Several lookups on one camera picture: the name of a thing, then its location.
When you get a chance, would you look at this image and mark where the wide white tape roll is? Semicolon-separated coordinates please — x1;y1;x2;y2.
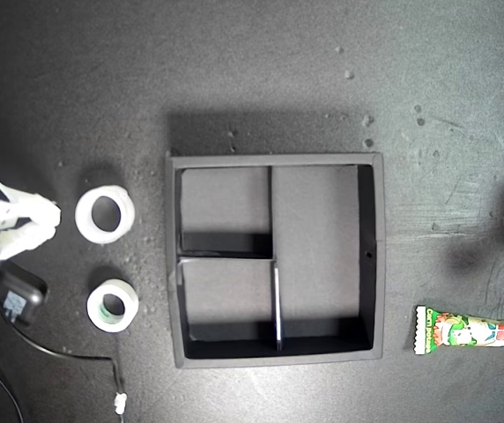
74;184;137;245

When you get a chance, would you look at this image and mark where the green printed snack bar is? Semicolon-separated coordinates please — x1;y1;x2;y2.
411;305;504;356

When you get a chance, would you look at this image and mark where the white tape roll green core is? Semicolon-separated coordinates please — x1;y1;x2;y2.
85;278;140;335

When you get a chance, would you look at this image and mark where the black tray with wells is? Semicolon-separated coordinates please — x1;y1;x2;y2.
165;152;386;370

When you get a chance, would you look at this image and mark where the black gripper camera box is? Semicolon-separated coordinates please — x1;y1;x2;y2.
0;263;49;328

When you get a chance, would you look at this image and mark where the black camera cable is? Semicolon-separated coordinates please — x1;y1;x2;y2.
11;321;129;423

